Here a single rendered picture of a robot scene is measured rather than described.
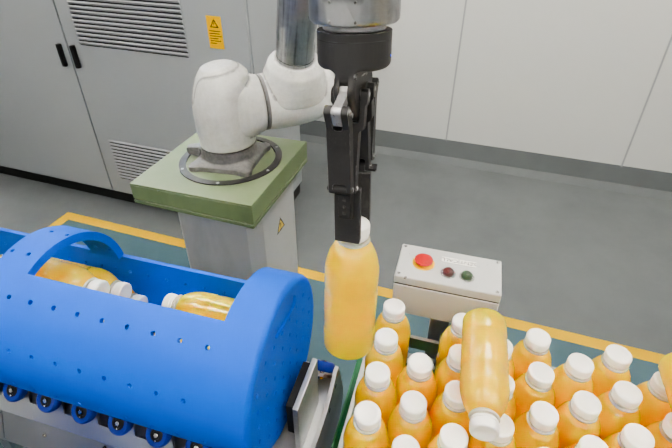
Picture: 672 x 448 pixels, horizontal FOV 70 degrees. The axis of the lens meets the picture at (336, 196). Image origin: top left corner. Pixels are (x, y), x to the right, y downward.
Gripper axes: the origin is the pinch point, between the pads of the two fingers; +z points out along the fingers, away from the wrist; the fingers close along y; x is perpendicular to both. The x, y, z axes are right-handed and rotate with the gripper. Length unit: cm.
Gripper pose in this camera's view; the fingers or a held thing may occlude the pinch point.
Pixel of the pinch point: (353, 206)
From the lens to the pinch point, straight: 56.3
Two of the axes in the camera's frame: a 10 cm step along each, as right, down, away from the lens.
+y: -3.0, 4.4, -8.5
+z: 0.1, 8.9, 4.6
